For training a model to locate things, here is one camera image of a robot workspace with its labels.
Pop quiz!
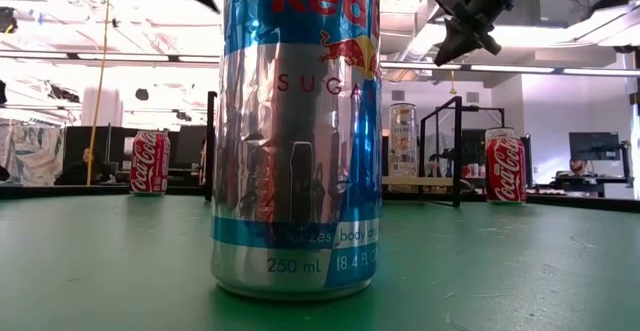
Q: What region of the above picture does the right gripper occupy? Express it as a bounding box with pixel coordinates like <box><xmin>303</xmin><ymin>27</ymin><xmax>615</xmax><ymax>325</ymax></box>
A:
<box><xmin>433</xmin><ymin>0</ymin><xmax>501</xmax><ymax>67</ymax></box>

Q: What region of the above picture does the white Celsius can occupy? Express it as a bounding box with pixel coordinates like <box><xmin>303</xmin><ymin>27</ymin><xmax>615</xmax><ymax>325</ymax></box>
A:
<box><xmin>484</xmin><ymin>126</ymin><xmax>516</xmax><ymax>140</ymax></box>
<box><xmin>388</xmin><ymin>102</ymin><xmax>418</xmax><ymax>178</ymax></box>

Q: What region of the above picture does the red Coca-Cola can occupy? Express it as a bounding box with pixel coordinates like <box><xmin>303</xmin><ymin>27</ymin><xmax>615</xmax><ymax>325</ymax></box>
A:
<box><xmin>485</xmin><ymin>135</ymin><xmax>528</xmax><ymax>205</ymax></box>
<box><xmin>129</xmin><ymin>129</ymin><xmax>172</xmax><ymax>196</ymax></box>

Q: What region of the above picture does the blue silver Red Bull can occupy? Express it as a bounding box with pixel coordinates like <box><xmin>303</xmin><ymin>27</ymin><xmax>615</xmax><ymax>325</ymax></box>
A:
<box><xmin>209</xmin><ymin>0</ymin><xmax>384</xmax><ymax>302</ymax></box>

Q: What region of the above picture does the long ceiling light bar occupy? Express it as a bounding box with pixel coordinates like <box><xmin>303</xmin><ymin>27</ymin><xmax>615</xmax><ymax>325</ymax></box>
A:
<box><xmin>379</xmin><ymin>61</ymin><xmax>640</xmax><ymax>77</ymax></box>

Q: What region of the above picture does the black office partition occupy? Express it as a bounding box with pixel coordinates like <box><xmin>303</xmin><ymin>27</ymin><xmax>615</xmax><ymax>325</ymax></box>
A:
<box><xmin>62</xmin><ymin>124</ymin><xmax>211</xmax><ymax>187</ymax></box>

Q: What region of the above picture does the person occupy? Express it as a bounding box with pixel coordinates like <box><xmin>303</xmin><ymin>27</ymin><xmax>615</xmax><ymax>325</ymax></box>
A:
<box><xmin>557</xmin><ymin>156</ymin><xmax>599</xmax><ymax>178</ymax></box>
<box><xmin>53</xmin><ymin>146</ymin><xmax>120</xmax><ymax>186</ymax></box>

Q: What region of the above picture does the black office desk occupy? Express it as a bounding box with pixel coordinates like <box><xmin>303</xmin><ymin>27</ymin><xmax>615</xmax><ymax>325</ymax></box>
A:
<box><xmin>532</xmin><ymin>174</ymin><xmax>632</xmax><ymax>198</ymax></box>

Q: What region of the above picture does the black monitor stand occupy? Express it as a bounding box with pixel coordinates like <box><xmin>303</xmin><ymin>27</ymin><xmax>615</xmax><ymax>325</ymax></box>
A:
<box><xmin>615</xmin><ymin>139</ymin><xmax>632</xmax><ymax>188</ymax></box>

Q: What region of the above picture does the grey patterned tarp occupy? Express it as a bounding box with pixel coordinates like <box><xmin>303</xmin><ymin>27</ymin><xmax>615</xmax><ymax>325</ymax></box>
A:
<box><xmin>0</xmin><ymin>119</ymin><xmax>65</xmax><ymax>187</ymax></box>

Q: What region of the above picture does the green table mat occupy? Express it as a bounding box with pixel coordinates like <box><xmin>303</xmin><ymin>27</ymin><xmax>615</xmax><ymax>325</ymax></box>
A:
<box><xmin>0</xmin><ymin>193</ymin><xmax>640</xmax><ymax>331</ymax></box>

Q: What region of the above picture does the silver ceiling air duct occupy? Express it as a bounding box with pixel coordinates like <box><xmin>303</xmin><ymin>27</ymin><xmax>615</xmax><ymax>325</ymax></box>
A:
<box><xmin>397</xmin><ymin>0</ymin><xmax>501</xmax><ymax>80</ymax></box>

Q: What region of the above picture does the yellow hanging cable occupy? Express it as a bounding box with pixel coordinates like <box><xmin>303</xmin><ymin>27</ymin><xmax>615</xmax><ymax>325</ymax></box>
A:
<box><xmin>85</xmin><ymin>0</ymin><xmax>114</xmax><ymax>187</ymax></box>

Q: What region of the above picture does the black table frame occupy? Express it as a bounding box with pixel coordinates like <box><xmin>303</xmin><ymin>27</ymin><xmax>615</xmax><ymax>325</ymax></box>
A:
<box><xmin>0</xmin><ymin>184</ymin><xmax>640</xmax><ymax>215</ymax></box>

